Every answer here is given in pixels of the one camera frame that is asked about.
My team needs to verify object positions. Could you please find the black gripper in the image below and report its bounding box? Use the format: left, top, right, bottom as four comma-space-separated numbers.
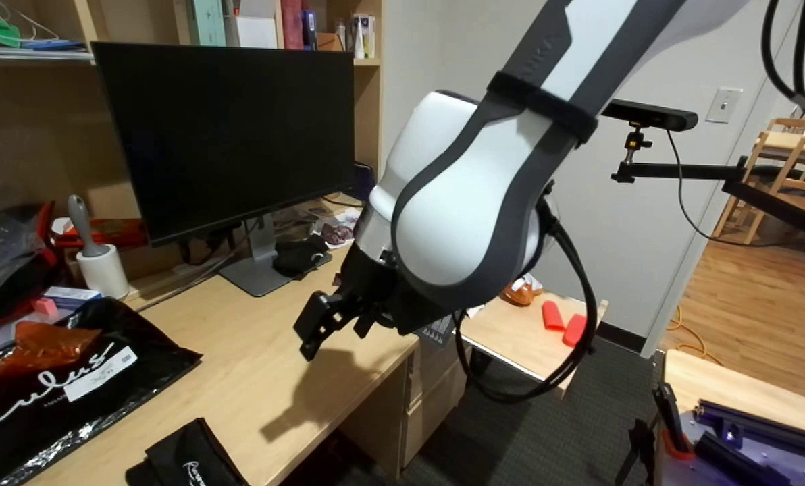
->
290, 243, 425, 366

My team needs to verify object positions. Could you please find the maroon packet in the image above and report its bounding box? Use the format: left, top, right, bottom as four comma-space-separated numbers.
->
315, 219, 363, 251

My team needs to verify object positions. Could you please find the orange snack packet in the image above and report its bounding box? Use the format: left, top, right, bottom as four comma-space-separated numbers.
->
499, 275, 545, 310

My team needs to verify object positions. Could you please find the wooden sliding tray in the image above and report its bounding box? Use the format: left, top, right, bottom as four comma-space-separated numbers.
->
456, 285, 610, 395

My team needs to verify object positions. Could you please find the black shopping bag white lettering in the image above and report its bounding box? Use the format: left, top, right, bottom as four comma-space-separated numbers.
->
0, 296, 205, 486

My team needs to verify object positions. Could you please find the black pouch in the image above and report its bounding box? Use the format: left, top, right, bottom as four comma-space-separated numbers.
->
269, 233, 336, 281

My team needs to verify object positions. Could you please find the grey monitor stand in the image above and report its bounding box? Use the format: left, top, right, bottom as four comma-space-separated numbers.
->
217, 213, 336, 300

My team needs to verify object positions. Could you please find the wooden drawer cabinet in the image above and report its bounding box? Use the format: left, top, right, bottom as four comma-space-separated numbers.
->
336, 333, 469, 482

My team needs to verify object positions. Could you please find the dark blue cup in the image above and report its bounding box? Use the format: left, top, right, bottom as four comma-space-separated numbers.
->
351, 161, 378, 202

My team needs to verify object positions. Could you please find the red oblong case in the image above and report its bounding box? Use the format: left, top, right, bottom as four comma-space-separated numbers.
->
541, 298, 571, 336

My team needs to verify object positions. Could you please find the black computer monitor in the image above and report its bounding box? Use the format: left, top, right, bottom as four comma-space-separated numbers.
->
90, 39, 360, 248

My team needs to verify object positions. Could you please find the red tube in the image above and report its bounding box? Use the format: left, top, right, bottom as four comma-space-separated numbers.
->
560, 310, 592, 352

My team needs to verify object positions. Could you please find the white lint roller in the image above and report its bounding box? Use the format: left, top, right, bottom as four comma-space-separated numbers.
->
64, 192, 132, 302

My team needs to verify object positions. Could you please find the teal box on shelf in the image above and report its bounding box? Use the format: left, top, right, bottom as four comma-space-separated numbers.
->
190, 0, 229, 48

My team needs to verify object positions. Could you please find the wooden bookshelf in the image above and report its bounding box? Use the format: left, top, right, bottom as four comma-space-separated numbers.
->
0, 0, 386, 274

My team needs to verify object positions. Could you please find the small wooden table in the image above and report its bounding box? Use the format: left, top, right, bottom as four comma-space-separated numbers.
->
661, 347, 805, 445

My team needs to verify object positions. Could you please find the wooden chair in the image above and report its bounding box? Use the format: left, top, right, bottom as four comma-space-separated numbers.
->
711, 115, 805, 248

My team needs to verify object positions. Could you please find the black bar camera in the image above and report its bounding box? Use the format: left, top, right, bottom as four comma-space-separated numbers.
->
599, 96, 703, 135

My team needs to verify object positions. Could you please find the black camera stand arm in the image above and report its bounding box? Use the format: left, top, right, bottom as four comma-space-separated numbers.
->
608, 128, 805, 248

